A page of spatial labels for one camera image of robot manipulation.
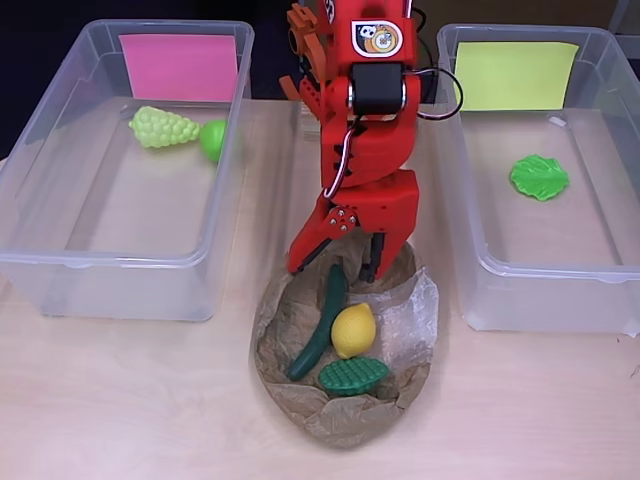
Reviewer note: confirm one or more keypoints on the yellow paper note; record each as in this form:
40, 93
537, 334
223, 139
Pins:
515, 75

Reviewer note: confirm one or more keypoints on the crumpled brown paper bag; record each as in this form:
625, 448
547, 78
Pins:
350, 420

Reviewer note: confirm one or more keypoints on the clear plastic bin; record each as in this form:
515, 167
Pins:
125, 215
540, 225

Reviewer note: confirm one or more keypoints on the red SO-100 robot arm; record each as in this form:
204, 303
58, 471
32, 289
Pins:
370, 150

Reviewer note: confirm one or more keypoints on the orange printed table clamp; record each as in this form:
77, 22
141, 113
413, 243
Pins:
310, 50

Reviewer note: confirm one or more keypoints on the small white label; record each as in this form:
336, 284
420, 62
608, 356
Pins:
556, 120

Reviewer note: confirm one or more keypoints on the yellow toy lemon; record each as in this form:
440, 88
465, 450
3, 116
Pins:
352, 330

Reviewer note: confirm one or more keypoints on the dark green bumpy toy leaf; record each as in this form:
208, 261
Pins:
352, 376

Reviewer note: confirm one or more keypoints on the dark green toy cucumber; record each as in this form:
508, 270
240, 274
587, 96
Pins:
325, 325

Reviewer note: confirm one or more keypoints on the green toy apple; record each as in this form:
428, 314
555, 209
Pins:
214, 140

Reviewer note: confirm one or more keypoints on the red gripper black motor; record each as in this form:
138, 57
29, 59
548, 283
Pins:
387, 207

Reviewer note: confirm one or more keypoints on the bright green toy lettuce leaf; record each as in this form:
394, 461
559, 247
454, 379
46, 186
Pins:
540, 177

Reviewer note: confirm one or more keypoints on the pale green toy grapes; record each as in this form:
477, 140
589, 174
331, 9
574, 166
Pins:
160, 127

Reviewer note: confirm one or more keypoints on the pink paper note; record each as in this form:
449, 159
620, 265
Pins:
180, 67

